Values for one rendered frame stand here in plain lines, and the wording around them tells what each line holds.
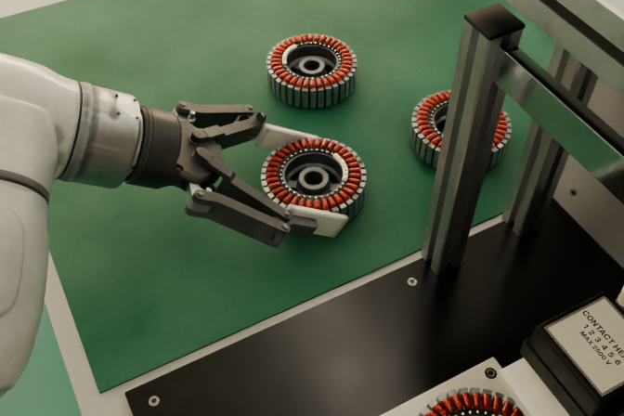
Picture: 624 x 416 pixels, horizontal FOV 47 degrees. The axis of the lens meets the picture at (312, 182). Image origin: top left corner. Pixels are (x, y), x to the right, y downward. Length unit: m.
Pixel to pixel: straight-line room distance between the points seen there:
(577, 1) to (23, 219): 0.42
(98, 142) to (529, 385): 0.39
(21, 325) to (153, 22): 0.58
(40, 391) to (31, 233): 1.02
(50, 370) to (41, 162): 1.03
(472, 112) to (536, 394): 0.21
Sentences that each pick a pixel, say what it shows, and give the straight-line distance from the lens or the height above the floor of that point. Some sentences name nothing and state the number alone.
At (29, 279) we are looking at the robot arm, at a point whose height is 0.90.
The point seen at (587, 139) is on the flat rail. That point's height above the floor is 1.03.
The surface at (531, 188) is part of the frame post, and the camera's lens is 0.71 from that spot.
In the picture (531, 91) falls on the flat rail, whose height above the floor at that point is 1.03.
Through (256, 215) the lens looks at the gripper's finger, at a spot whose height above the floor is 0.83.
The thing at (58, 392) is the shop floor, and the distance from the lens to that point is 1.58.
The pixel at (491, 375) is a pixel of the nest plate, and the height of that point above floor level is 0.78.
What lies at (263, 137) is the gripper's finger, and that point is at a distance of 0.79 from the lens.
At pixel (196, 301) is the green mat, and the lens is 0.72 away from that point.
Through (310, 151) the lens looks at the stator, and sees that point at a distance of 0.79.
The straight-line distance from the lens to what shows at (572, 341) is 0.52.
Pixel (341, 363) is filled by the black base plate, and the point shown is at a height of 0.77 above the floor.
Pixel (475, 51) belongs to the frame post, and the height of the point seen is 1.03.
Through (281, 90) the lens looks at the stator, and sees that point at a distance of 0.88.
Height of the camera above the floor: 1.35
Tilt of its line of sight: 48 degrees down
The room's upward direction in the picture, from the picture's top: straight up
